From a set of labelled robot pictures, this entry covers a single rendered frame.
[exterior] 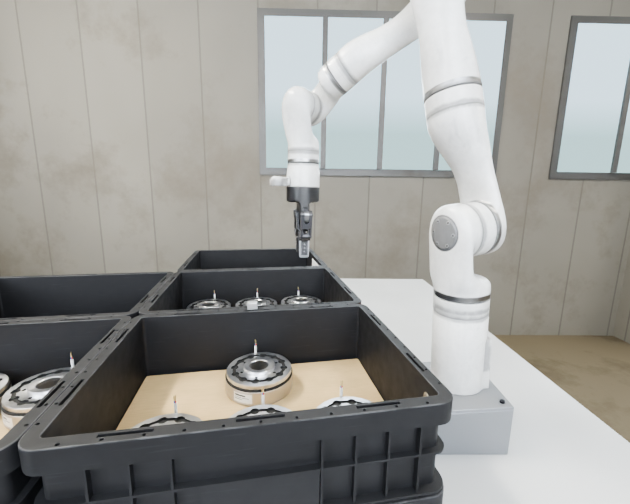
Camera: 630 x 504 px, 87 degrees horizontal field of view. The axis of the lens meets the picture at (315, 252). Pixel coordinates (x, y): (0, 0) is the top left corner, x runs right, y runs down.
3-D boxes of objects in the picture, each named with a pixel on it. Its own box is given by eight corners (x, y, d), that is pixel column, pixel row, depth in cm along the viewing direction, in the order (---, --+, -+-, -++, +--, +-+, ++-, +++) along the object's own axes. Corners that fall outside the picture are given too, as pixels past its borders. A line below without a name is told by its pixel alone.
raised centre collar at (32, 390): (78, 375, 49) (78, 371, 49) (58, 395, 45) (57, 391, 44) (42, 377, 49) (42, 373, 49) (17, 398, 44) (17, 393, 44)
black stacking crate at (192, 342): (361, 361, 64) (363, 306, 62) (448, 500, 36) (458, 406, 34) (141, 380, 57) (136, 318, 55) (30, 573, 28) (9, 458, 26)
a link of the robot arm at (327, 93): (311, 134, 78) (359, 94, 71) (291, 128, 70) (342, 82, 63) (297, 110, 78) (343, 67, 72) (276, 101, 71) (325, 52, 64)
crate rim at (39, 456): (363, 314, 63) (364, 302, 62) (459, 422, 34) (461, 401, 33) (136, 328, 55) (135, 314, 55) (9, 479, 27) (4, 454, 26)
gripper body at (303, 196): (322, 184, 71) (321, 227, 73) (316, 184, 79) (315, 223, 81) (288, 183, 70) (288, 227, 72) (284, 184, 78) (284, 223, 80)
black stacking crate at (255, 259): (309, 279, 122) (310, 249, 120) (327, 307, 94) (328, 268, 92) (197, 284, 115) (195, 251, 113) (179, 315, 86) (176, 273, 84)
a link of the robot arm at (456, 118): (497, 85, 53) (451, 81, 50) (518, 251, 54) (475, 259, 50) (453, 109, 62) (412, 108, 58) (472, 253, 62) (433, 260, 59)
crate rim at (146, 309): (328, 275, 92) (328, 266, 91) (363, 314, 63) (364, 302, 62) (176, 280, 84) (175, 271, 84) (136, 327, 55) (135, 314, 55)
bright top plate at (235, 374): (284, 352, 58) (284, 348, 58) (297, 384, 49) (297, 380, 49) (225, 359, 56) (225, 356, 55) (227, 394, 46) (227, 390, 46)
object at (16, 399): (106, 368, 52) (105, 365, 52) (67, 410, 42) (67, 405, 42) (36, 372, 51) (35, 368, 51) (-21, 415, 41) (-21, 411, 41)
